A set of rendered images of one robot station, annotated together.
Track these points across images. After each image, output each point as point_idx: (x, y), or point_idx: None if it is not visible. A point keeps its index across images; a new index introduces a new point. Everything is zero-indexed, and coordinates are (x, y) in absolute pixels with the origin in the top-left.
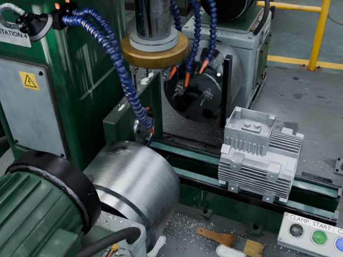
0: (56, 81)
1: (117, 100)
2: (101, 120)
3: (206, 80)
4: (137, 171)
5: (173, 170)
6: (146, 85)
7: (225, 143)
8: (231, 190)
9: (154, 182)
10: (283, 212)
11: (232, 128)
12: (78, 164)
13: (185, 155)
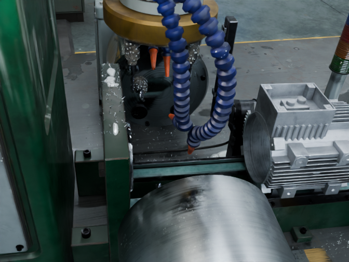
0: (16, 107)
1: (63, 124)
2: (60, 162)
3: None
4: (253, 222)
5: (266, 197)
6: (120, 87)
7: (273, 136)
8: (286, 196)
9: (277, 228)
10: (337, 199)
11: (289, 112)
12: (53, 250)
13: (181, 173)
